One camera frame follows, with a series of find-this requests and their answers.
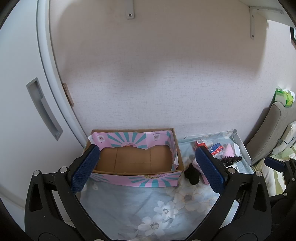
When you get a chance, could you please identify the white wardrobe door with handle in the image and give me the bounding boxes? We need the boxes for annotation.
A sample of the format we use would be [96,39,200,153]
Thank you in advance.
[0,0,89,232]

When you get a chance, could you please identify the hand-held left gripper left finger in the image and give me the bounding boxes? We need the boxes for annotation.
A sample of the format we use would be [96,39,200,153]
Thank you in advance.
[24,144,109,241]

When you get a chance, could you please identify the clear floss box blue label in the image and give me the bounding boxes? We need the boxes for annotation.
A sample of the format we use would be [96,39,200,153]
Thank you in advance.
[207,143,224,156]

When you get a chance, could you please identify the cardboard box with pink paper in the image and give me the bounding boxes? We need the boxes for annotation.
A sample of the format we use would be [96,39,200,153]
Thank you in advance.
[84,127,184,188]

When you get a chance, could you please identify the grey upholstered headboard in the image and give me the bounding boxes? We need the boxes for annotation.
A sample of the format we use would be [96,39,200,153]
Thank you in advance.
[245,102,296,166]

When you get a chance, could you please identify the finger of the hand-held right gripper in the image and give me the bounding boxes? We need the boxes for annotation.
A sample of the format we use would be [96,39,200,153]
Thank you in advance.
[264,157,296,197]

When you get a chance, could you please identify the white shelf bracket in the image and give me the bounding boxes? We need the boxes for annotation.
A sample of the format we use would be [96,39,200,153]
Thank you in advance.
[249,6,285,40]

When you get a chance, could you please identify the white shelf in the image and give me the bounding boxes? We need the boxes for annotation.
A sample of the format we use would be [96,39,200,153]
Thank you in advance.
[240,0,296,28]

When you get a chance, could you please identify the black lumpy object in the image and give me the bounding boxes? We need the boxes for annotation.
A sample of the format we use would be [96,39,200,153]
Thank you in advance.
[184,163,202,186]

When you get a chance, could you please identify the black hair claw clip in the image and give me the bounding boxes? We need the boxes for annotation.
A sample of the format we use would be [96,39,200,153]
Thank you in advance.
[221,156,243,167]

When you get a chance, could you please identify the small wooden wall piece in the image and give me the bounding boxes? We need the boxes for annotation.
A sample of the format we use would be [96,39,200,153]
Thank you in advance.
[62,83,74,107]

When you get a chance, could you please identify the red and black box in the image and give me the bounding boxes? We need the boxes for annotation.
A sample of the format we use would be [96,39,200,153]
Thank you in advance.
[194,140,207,151]

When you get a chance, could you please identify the grey recessed cabinet handle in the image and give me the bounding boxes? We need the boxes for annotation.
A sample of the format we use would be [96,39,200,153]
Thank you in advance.
[26,77,63,141]

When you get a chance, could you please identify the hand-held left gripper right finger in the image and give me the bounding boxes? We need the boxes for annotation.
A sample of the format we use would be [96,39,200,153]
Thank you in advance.
[185,147,273,241]

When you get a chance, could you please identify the pink fluffy puff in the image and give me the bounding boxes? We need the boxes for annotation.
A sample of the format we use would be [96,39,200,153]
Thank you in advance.
[221,143,235,158]

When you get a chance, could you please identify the green tissue pack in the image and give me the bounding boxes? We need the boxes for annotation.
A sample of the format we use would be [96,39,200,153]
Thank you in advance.
[274,86,296,108]

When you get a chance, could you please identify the white pillow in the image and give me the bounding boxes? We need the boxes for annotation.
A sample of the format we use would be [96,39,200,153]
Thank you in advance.
[272,122,296,160]

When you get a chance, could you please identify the white tray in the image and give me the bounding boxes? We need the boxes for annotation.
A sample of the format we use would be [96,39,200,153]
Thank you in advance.
[184,129,252,166]

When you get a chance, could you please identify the white wall bracket plate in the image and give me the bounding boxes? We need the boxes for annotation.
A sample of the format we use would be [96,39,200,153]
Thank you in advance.
[126,0,135,19]

